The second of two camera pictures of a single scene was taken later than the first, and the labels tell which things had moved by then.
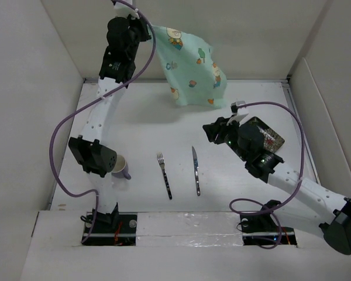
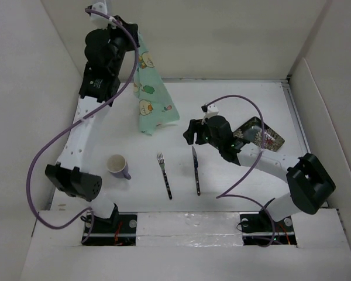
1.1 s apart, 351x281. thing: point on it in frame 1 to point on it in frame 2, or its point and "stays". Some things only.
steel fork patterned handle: [161, 162] stays
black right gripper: [219, 126] to [195, 126]
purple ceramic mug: [121, 170] stays
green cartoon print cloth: [193, 74] to [153, 106]
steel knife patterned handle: [196, 171] stays
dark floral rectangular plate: [272, 142] stays
